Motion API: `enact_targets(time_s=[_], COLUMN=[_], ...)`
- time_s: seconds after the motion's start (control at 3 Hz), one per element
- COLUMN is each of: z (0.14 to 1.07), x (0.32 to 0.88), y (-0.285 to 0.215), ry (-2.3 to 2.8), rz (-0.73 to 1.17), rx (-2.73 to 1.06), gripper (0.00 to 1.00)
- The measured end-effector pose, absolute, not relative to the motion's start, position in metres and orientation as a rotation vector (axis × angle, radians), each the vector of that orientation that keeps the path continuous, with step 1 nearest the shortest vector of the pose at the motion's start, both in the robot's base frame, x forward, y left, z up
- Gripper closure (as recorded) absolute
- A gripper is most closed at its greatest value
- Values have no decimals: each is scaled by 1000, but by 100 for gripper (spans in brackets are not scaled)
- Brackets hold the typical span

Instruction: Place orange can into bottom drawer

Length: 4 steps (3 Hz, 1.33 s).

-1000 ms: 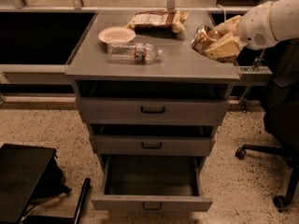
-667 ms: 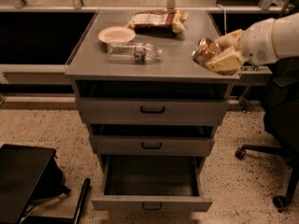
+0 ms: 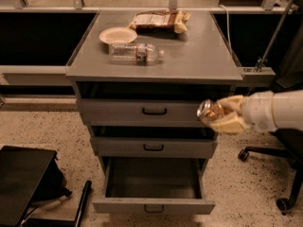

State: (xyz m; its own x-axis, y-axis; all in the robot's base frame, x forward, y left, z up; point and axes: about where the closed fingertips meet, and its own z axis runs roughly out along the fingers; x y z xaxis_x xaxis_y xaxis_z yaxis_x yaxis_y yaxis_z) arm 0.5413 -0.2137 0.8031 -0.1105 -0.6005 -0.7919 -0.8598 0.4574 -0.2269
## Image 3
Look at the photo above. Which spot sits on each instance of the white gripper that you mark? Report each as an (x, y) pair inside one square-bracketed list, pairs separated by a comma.
[(258, 111)]

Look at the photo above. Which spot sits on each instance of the top grey drawer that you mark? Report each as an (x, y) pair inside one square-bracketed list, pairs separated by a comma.
[(145, 113)]

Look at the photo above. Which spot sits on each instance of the grey drawer cabinet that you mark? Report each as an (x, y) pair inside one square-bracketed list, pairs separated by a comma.
[(194, 68)]

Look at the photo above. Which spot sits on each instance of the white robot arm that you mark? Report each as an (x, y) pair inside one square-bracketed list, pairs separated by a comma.
[(287, 109)]

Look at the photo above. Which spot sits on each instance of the black bag on floor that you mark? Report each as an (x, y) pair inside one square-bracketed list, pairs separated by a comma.
[(52, 184)]

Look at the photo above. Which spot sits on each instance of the brown snack bag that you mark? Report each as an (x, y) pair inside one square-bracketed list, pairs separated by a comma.
[(170, 20)]

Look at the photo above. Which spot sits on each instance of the bottom grey drawer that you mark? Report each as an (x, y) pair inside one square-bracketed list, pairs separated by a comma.
[(153, 186)]

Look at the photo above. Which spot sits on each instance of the black tube on floor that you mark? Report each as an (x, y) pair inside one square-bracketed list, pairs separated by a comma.
[(82, 205)]

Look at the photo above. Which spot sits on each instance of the grey drawer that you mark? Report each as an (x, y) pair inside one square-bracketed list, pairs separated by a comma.
[(145, 113), (153, 147), (153, 186)]

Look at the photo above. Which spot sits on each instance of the clear plastic water bottle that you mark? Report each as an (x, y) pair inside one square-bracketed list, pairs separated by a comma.
[(139, 54)]

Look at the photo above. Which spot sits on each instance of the middle grey drawer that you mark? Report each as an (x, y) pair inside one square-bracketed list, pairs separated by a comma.
[(153, 147)]

